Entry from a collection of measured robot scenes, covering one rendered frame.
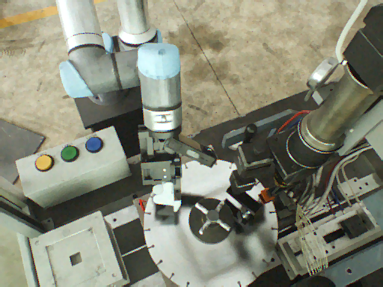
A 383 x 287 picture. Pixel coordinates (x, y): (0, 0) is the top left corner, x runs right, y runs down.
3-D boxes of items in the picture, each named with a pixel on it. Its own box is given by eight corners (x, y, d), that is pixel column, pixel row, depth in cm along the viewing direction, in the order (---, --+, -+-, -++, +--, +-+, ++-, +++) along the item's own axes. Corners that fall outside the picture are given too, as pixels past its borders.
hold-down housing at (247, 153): (231, 197, 75) (248, 163, 56) (225, 178, 76) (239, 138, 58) (255, 191, 76) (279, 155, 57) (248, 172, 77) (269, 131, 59)
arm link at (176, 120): (179, 97, 70) (184, 111, 62) (180, 117, 72) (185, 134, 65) (142, 99, 69) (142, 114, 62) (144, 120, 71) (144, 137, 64)
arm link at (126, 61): (112, 46, 74) (114, 58, 65) (163, 37, 76) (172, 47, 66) (121, 81, 78) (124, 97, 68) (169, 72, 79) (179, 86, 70)
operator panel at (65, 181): (44, 209, 105) (24, 196, 91) (35, 178, 109) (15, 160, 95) (132, 175, 110) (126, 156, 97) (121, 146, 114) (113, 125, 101)
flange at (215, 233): (205, 190, 88) (206, 187, 86) (241, 215, 85) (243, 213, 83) (179, 226, 84) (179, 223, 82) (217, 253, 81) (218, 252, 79)
